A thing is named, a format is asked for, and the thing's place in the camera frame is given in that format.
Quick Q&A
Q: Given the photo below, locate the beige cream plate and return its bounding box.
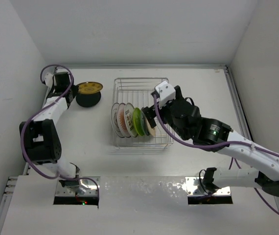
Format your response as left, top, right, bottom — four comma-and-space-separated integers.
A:
146, 122, 156, 137

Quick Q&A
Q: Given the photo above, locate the yellow gold patterned plate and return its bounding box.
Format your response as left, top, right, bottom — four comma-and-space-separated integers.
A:
77, 82, 103, 95

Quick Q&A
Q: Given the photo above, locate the black plate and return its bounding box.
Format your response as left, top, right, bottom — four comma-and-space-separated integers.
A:
75, 92, 101, 108

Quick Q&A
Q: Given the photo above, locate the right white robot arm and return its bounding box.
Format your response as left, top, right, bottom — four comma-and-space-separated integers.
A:
143, 81, 279, 197

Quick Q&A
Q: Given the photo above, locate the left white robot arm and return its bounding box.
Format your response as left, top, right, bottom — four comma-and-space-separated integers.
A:
19, 71, 78, 180

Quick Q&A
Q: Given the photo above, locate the dark grey blue plate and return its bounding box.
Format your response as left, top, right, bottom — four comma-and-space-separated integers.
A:
140, 109, 150, 136

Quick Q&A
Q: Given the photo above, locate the green plate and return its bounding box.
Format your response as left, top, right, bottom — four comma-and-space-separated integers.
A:
133, 108, 144, 136

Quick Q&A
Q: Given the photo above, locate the white plate colourful print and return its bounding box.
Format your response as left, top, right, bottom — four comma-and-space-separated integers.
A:
124, 103, 138, 138

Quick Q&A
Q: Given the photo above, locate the white plate orange flower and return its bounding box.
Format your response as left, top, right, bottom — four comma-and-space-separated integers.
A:
117, 103, 131, 138

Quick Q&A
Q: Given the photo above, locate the white plate dark pattern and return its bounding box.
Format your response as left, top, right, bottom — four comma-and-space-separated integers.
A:
111, 103, 124, 138

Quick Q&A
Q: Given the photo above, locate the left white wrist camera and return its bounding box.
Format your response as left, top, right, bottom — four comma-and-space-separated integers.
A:
44, 72, 54, 88

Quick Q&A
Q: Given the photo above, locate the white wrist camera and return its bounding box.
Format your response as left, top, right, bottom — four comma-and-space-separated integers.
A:
44, 72, 54, 88
151, 81, 176, 109

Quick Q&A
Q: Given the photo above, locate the metal wire dish rack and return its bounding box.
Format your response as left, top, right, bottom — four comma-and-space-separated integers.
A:
111, 77, 174, 151

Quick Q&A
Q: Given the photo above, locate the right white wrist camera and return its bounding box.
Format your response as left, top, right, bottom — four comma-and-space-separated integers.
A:
151, 81, 176, 109

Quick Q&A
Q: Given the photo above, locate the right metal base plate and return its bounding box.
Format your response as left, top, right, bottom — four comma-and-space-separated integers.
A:
185, 176, 231, 197

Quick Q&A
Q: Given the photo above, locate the metal base plate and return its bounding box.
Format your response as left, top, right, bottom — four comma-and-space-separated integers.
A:
185, 176, 231, 197
55, 177, 100, 197

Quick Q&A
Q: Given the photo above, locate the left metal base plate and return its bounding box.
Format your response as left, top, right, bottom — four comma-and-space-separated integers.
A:
55, 177, 100, 197

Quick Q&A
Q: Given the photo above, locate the aluminium table frame rail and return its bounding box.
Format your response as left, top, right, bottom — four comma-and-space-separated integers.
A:
0, 64, 276, 235

